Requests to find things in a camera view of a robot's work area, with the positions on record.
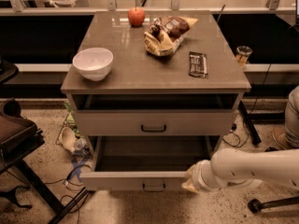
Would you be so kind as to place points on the grey drawer cabinet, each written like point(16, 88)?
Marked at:
point(134, 71)

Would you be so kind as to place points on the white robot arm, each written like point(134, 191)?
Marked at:
point(231, 168)

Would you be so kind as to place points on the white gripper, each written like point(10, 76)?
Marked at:
point(197, 176)

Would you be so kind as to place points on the plastic cup with drink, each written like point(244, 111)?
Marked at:
point(242, 54)

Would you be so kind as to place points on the trash pile on floor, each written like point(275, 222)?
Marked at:
point(70, 137)

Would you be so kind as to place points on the black chair at left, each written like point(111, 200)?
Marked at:
point(18, 138)

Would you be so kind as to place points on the yellow brown chip bag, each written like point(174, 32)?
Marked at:
point(166, 34)

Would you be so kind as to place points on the white bowl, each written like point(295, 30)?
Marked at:
point(93, 63)

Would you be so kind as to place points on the drawer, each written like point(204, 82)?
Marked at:
point(148, 163)
point(155, 114)

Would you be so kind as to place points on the office chair base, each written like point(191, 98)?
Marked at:
point(271, 202)

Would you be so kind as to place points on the red apple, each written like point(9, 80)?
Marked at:
point(136, 16)

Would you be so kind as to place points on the black snack bar wrapper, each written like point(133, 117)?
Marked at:
point(198, 64)

